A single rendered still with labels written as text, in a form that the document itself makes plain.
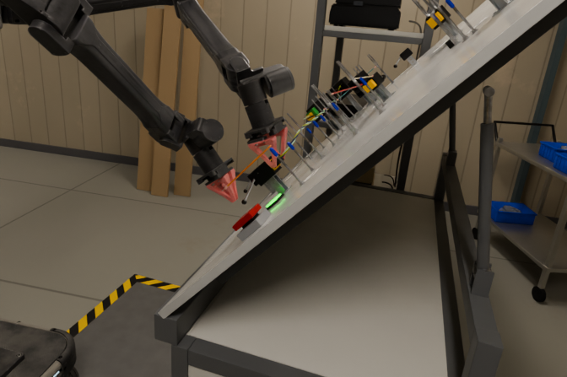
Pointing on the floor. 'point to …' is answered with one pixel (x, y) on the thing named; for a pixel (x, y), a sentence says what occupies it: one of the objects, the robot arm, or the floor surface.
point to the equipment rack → (367, 38)
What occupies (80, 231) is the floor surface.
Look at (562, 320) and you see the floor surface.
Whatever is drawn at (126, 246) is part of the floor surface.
